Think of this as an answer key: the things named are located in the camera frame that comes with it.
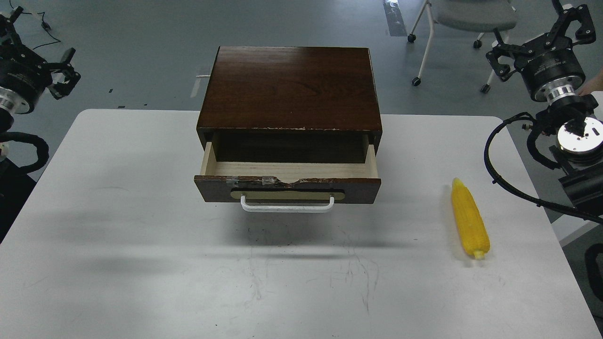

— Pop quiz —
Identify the wooden drawer with white handle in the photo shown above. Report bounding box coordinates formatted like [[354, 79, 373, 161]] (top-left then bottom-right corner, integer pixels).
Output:
[[194, 143, 382, 213]]

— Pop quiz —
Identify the grey office chair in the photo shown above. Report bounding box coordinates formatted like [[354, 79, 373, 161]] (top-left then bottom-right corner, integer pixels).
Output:
[[407, 0, 518, 87]]

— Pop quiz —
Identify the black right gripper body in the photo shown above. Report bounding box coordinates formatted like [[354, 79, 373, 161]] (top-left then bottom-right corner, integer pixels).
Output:
[[514, 34, 585, 102]]

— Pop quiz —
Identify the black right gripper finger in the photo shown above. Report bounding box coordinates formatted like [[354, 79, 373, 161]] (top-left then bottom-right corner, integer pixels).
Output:
[[486, 28, 524, 82], [546, 3, 596, 48]]

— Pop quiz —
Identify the black corrugated cable left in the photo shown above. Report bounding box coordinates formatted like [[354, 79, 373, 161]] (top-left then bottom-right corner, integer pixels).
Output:
[[0, 132, 50, 177]]

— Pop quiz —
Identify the black corrugated cable right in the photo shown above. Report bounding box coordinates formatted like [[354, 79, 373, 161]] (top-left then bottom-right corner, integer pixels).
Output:
[[484, 112, 603, 224]]

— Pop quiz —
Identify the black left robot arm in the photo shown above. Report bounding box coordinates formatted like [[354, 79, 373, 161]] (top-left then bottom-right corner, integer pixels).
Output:
[[0, 6, 81, 132]]

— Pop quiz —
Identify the yellow corn cob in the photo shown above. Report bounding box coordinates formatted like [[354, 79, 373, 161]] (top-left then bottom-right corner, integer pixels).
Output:
[[450, 178, 490, 260]]

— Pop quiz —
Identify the dark wooden cabinet case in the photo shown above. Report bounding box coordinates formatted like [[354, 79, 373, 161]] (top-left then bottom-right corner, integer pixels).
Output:
[[196, 46, 383, 163]]

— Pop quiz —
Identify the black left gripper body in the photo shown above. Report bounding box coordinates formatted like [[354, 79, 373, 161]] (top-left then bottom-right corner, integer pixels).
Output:
[[0, 48, 53, 114]]

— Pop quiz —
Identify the black corrugated cable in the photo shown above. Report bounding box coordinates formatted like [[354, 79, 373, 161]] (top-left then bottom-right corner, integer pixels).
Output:
[[0, 132, 50, 177], [484, 112, 603, 224]]

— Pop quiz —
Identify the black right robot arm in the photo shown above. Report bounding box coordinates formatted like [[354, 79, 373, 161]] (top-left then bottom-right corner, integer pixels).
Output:
[[486, 0, 602, 217]]

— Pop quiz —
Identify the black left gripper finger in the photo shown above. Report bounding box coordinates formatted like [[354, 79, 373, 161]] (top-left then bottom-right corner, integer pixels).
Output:
[[47, 48, 81, 99], [0, 6, 24, 52]]

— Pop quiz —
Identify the black cable on floor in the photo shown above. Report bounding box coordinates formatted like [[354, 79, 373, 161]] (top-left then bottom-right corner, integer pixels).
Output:
[[9, 0, 62, 51]]

